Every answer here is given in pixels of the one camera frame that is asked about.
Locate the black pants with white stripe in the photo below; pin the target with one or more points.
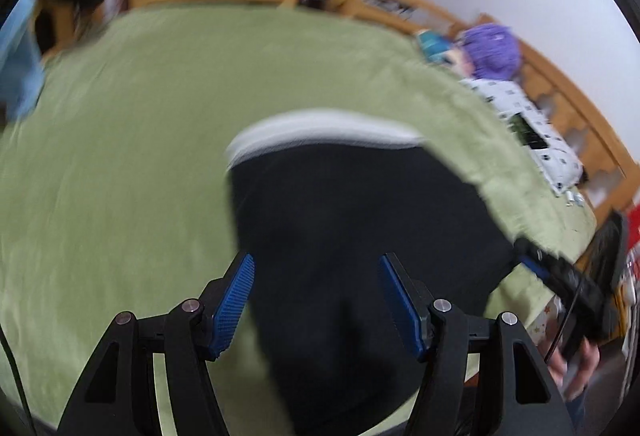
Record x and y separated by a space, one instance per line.
350 216

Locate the person's right hand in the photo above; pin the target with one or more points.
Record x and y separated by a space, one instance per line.
575 371

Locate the blue fluffy blanket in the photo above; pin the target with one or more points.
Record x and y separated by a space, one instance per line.
20 66

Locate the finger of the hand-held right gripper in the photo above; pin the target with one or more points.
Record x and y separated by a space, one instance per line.
565 276

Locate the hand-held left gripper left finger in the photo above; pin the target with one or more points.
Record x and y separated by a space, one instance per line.
232 306

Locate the star print sheet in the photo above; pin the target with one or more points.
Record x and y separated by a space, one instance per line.
545 321

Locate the white patterned pillow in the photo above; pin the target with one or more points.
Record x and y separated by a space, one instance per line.
515 101

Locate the purple plush toy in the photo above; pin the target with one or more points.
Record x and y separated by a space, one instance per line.
492 51

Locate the colourful cushion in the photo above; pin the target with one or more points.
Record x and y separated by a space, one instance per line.
435 47

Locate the green fleece blanket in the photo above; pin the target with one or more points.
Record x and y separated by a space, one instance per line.
125 141

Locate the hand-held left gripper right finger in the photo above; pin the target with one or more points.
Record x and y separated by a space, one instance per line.
400 306

